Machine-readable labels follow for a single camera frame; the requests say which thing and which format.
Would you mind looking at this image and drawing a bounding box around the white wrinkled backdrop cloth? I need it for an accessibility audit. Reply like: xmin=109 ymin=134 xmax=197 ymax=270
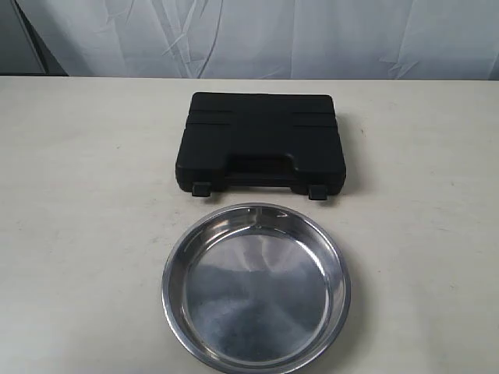
xmin=0 ymin=0 xmax=499 ymax=81

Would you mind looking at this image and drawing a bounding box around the black plastic tool case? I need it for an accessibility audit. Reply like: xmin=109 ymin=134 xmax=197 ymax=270
xmin=175 ymin=92 xmax=347 ymax=200

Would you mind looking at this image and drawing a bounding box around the round stainless steel tray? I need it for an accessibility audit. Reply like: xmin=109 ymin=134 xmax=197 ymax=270
xmin=161 ymin=203 xmax=351 ymax=373

